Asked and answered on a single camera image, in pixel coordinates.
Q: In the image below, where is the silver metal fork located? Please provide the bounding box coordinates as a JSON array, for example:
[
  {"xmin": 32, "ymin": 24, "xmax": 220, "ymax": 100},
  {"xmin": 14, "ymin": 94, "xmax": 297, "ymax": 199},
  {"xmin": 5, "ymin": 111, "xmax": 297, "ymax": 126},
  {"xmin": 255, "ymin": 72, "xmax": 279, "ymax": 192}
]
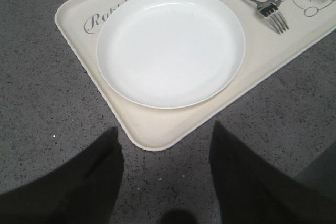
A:
[{"xmin": 248, "ymin": 0, "xmax": 289, "ymax": 35}]

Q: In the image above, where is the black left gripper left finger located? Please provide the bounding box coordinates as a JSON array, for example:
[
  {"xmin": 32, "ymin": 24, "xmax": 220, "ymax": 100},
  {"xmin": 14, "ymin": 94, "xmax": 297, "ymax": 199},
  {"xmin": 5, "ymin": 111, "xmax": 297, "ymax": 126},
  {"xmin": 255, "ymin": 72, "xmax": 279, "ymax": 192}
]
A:
[{"xmin": 1, "ymin": 127, "xmax": 124, "ymax": 223}]

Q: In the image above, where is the white round plate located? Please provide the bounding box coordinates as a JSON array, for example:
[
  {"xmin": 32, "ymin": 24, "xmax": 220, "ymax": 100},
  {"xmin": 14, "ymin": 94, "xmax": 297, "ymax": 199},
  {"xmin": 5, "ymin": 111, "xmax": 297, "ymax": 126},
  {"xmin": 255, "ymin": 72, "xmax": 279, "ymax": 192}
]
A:
[{"xmin": 96, "ymin": 0, "xmax": 246, "ymax": 109}]

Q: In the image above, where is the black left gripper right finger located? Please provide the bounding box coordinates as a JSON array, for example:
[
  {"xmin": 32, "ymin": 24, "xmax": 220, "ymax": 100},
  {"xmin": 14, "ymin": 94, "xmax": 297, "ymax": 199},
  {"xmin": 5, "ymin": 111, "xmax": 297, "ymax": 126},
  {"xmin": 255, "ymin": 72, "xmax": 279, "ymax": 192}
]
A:
[{"xmin": 210, "ymin": 121, "xmax": 335, "ymax": 223}]

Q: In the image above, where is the cream rabbit print tray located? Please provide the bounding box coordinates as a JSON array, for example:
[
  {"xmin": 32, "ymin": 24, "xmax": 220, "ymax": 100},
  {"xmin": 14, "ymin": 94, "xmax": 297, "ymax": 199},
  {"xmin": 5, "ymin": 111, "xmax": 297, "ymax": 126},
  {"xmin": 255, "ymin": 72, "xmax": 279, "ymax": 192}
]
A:
[{"xmin": 55, "ymin": 0, "xmax": 335, "ymax": 151}]

